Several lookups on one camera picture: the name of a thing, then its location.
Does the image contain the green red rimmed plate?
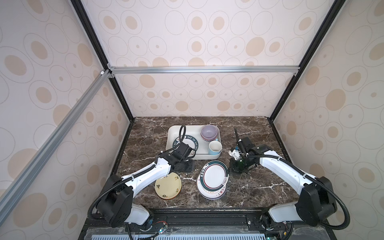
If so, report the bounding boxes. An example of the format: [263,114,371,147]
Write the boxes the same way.
[198,160,229,192]

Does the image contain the light blue mug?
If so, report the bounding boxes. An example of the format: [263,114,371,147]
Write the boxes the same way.
[209,140,223,155]

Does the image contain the purple bowl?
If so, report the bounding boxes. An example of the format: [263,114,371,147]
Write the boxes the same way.
[201,125,219,142]

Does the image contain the green rimmed white plate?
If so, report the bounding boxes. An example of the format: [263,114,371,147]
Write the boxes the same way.
[172,135,199,153]

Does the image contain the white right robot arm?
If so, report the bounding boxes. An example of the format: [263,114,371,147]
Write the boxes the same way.
[229,134,351,230]

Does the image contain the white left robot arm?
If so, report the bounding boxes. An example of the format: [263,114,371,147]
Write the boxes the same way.
[88,125,194,231]

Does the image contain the white plastic bin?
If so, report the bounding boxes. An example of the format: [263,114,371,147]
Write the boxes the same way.
[166,125,221,160]

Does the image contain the yellow plate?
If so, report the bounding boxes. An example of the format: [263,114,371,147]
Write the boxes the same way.
[155,173,182,200]

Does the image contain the white pink bottom plate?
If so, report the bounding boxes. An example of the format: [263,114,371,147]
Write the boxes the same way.
[197,179,227,200]

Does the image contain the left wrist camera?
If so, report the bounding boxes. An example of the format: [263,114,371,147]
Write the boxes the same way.
[172,143,196,160]

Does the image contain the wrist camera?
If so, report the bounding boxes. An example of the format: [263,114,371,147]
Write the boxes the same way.
[172,143,196,160]
[229,137,256,161]

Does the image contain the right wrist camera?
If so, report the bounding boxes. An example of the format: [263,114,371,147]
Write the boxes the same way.
[229,137,256,161]

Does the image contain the black corner frame post right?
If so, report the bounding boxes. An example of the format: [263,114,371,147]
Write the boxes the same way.
[269,0,347,123]

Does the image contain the black corner frame post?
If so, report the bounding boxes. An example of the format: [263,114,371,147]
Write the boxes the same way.
[269,0,347,123]
[70,0,135,122]

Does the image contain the aluminium rail back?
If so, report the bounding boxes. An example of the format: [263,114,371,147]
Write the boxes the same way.
[110,66,300,75]

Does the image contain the aluminium rail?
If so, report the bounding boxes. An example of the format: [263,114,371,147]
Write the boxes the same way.
[1,70,112,225]
[110,66,300,75]

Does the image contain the aluminium rail left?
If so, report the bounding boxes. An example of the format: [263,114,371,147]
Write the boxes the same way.
[1,70,112,225]

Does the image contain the black corner frame post left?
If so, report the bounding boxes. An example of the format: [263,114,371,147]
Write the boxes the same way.
[70,0,135,122]

